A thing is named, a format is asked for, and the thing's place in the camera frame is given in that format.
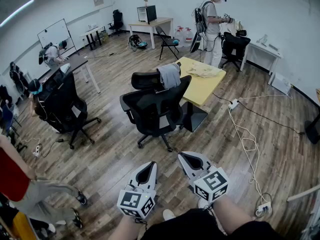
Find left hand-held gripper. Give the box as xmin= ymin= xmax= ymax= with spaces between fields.
xmin=116 ymin=161 xmax=159 ymax=220

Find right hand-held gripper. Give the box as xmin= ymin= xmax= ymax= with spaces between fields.
xmin=177 ymin=151 xmax=230 ymax=205

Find black mesh office chair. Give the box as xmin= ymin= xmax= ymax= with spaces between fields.
xmin=119 ymin=71 xmax=193 ymax=153

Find grey clothing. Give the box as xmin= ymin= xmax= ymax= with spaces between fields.
xmin=156 ymin=62 xmax=182 ymax=90

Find person's left forearm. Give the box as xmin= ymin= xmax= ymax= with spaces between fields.
xmin=107 ymin=214 xmax=149 ymax=240

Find person's right forearm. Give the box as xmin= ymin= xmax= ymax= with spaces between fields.
xmin=211 ymin=195 xmax=254 ymax=235

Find beige clothing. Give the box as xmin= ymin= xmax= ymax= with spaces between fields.
xmin=185 ymin=61 xmax=224 ymax=79

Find black folding chair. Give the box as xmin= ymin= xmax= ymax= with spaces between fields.
xmin=155 ymin=25 xmax=181 ymax=61

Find cream clothing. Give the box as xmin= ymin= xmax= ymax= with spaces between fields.
xmin=225 ymin=18 xmax=245 ymax=37

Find blue chair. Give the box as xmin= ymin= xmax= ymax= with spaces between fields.
xmin=0 ymin=103 xmax=23 ymax=138

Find person's white shoe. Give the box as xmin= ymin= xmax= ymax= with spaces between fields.
xmin=162 ymin=208 xmax=177 ymax=222
xmin=197 ymin=198 xmax=211 ymax=210

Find person's black shorts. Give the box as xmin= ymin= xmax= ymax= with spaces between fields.
xmin=139 ymin=207 xmax=285 ymax=240

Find white power strip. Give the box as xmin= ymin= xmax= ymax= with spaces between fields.
xmin=255 ymin=200 xmax=273 ymax=218
xmin=227 ymin=98 xmax=241 ymax=111
xmin=32 ymin=144 xmax=43 ymax=158

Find yellow square table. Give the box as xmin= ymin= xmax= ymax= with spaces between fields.
xmin=174 ymin=56 xmax=227 ymax=133

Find white bar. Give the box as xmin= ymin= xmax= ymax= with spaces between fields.
xmin=286 ymin=183 xmax=320 ymax=203

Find white box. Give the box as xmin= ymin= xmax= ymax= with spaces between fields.
xmin=270 ymin=72 xmax=293 ymax=96

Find black stand base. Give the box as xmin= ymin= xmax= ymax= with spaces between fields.
xmin=303 ymin=113 xmax=320 ymax=145

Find dark long desk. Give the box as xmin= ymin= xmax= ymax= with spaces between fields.
xmin=37 ymin=53 xmax=101 ymax=95

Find white desk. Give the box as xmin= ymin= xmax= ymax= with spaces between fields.
xmin=239 ymin=41 xmax=285 ymax=85

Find yellow panel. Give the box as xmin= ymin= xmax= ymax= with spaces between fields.
xmin=9 ymin=210 xmax=39 ymax=240

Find white desk ornament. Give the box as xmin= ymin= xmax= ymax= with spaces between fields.
xmin=256 ymin=33 xmax=270 ymax=45

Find light wooden desk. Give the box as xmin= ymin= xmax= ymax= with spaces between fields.
xmin=127 ymin=16 xmax=174 ymax=50

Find round white table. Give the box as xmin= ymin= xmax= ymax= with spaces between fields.
xmin=79 ymin=25 xmax=105 ymax=51

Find black open cabinet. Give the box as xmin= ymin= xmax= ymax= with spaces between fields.
xmin=136 ymin=4 xmax=158 ymax=25

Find dark hanging clothes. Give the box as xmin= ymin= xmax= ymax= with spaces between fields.
xmin=8 ymin=61 xmax=30 ymax=98

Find white whiteboard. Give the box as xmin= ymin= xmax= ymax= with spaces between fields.
xmin=37 ymin=18 xmax=77 ymax=55

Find ceiling light strip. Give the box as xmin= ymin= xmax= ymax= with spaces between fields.
xmin=0 ymin=0 xmax=36 ymax=28

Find white cable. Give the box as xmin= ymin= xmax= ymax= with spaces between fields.
xmin=226 ymin=93 xmax=294 ymax=211

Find black cable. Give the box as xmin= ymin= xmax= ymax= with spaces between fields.
xmin=211 ymin=92 xmax=306 ymax=136

